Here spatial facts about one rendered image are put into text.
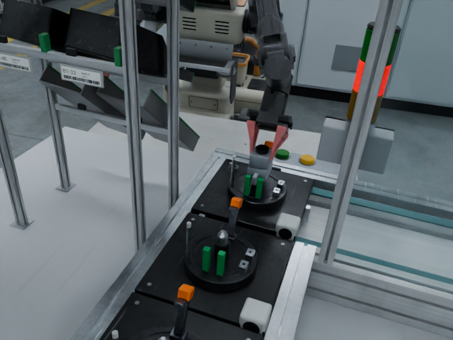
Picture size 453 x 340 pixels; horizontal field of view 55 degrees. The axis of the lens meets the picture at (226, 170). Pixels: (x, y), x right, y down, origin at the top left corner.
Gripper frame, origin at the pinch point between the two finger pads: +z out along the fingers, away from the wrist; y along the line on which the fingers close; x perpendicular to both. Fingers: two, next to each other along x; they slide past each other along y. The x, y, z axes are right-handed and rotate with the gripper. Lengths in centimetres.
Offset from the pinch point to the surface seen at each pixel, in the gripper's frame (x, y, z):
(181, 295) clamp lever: -31.6, -1.1, 29.3
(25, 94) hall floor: 216, -250, -52
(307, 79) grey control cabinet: 286, -26, -132
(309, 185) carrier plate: 13.3, 11.1, 2.7
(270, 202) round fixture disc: 2.0, 4.2, 10.0
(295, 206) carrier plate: 6.1, 9.5, 9.1
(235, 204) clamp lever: -13.2, -0.3, 13.2
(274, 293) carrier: -14.6, 10.7, 27.3
